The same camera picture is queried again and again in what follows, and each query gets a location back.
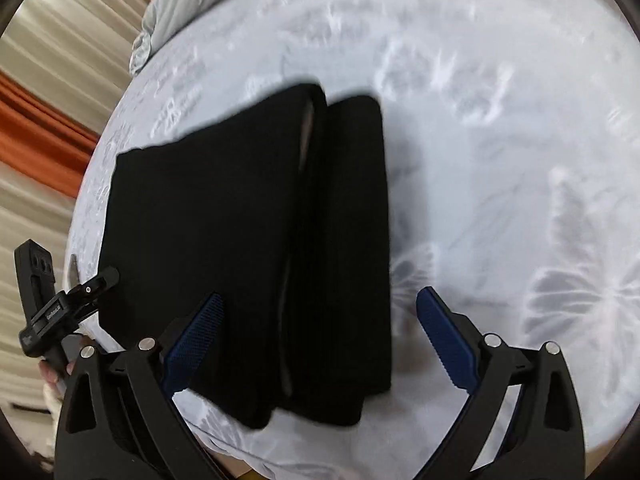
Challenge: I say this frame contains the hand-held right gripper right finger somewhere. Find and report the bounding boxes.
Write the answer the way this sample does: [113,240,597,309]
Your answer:
[415,286,586,480]

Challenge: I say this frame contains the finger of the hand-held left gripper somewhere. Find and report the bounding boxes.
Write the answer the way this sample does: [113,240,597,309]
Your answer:
[64,267,121,331]

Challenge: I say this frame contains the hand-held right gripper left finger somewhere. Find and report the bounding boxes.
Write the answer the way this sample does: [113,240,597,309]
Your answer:
[54,291,226,480]

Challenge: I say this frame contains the black pants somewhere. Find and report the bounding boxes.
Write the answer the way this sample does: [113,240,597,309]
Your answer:
[97,82,393,431]

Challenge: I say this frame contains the person's left hand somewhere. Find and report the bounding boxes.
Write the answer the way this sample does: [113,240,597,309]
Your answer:
[39,359,75,397]

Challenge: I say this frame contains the orange curtain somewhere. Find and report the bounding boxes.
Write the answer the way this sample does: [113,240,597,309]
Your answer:
[0,72,101,176]

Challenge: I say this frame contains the white patterned bed sheet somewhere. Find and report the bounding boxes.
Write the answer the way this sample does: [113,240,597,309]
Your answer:
[65,0,640,480]

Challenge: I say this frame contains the beige curtain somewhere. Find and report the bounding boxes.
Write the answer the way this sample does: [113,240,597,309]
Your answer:
[0,0,161,411]

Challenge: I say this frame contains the grey pillow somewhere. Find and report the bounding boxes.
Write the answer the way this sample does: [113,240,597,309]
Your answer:
[129,0,221,77]

